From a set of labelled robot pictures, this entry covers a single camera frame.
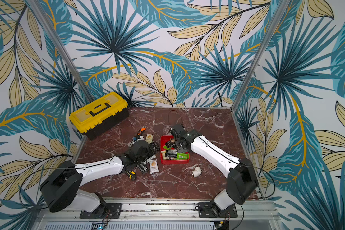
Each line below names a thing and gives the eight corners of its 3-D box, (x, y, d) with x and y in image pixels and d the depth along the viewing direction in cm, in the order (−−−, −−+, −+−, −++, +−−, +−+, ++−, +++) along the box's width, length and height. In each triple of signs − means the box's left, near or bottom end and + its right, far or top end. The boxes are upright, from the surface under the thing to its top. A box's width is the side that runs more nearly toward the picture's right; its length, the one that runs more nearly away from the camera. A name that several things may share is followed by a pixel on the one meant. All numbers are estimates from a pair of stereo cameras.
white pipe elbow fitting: (194, 178, 86) (195, 177, 84) (189, 172, 89) (190, 170, 86) (202, 173, 88) (203, 171, 86) (197, 167, 91) (198, 165, 88)
